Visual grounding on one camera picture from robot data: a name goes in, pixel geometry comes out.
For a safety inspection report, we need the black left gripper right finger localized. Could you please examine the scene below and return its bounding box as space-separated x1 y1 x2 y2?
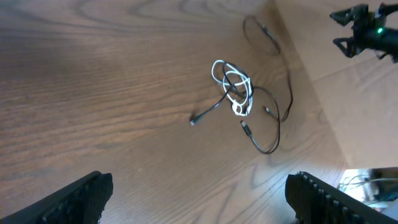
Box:
285 171 397 224

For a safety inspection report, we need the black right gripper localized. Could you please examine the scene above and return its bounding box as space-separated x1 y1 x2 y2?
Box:
330 4 382 58

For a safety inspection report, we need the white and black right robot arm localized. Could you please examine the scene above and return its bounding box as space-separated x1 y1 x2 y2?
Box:
330 3 397 63

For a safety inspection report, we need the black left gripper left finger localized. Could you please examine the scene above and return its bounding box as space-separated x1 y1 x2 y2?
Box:
1 171 113 224

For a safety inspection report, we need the white USB cable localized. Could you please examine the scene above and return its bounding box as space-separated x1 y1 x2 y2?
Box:
211 59 254 117

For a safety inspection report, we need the thin black USB-C cable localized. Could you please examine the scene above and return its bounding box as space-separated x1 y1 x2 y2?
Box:
189 15 294 126

